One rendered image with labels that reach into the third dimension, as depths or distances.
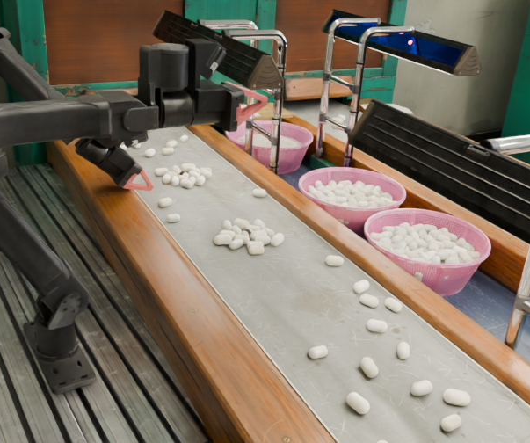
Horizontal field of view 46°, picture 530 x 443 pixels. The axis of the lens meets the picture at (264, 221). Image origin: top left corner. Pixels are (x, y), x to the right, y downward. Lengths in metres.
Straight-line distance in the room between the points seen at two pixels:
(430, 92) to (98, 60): 2.56
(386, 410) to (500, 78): 3.83
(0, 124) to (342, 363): 0.61
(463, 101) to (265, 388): 3.64
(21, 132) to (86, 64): 1.10
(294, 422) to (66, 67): 1.41
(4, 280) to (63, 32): 0.87
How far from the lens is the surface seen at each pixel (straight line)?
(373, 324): 1.09
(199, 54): 1.01
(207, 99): 1.02
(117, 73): 2.05
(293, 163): 1.88
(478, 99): 4.51
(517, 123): 4.21
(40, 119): 0.94
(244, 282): 1.19
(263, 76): 1.32
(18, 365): 1.14
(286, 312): 1.11
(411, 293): 1.18
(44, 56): 1.98
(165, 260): 1.21
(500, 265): 1.45
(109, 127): 0.96
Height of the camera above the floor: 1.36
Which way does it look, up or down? 26 degrees down
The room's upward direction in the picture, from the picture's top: 4 degrees clockwise
